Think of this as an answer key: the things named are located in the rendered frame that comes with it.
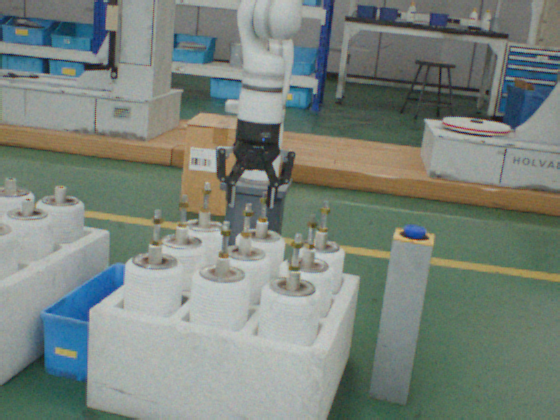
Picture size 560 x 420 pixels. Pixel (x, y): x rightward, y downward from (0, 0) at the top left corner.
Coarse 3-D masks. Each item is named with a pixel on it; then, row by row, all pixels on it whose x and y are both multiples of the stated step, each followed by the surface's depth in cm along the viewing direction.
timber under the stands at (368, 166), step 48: (48, 144) 311; (96, 144) 308; (144, 144) 306; (288, 144) 346; (336, 144) 360; (384, 144) 376; (384, 192) 298; (432, 192) 295; (480, 192) 292; (528, 192) 293
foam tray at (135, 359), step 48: (96, 336) 114; (144, 336) 112; (192, 336) 110; (240, 336) 109; (336, 336) 115; (96, 384) 116; (144, 384) 114; (192, 384) 112; (240, 384) 110; (288, 384) 108; (336, 384) 129
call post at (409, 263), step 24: (408, 264) 123; (408, 288) 124; (384, 312) 126; (408, 312) 125; (384, 336) 127; (408, 336) 126; (384, 360) 128; (408, 360) 127; (384, 384) 129; (408, 384) 128
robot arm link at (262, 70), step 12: (252, 0) 112; (240, 12) 113; (252, 12) 112; (240, 24) 113; (252, 24) 113; (240, 36) 114; (252, 36) 115; (252, 48) 114; (264, 48) 118; (252, 60) 114; (264, 60) 113; (276, 60) 114; (252, 72) 114; (264, 72) 114; (276, 72) 114; (252, 84) 115; (264, 84) 114; (276, 84) 115
